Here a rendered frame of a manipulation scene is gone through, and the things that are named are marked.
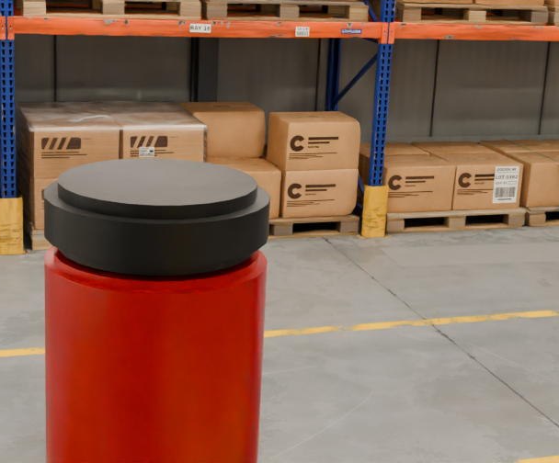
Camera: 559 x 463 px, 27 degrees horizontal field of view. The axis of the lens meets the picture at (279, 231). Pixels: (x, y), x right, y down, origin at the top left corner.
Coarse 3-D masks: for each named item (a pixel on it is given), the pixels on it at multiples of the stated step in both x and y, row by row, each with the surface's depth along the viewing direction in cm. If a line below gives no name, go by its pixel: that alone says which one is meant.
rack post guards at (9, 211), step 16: (368, 192) 861; (384, 192) 864; (0, 208) 776; (16, 208) 779; (368, 208) 864; (384, 208) 867; (0, 224) 779; (16, 224) 782; (368, 224) 867; (384, 224) 873; (0, 240) 782; (16, 240) 785
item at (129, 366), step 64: (64, 256) 25; (256, 256) 26; (64, 320) 25; (128, 320) 24; (192, 320) 24; (256, 320) 25; (64, 384) 25; (128, 384) 24; (192, 384) 24; (256, 384) 26; (64, 448) 25; (128, 448) 25; (192, 448) 25; (256, 448) 27
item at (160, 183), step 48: (48, 192) 25; (96, 192) 24; (144, 192) 24; (192, 192) 25; (240, 192) 25; (48, 240) 25; (96, 240) 24; (144, 240) 23; (192, 240) 23; (240, 240) 24
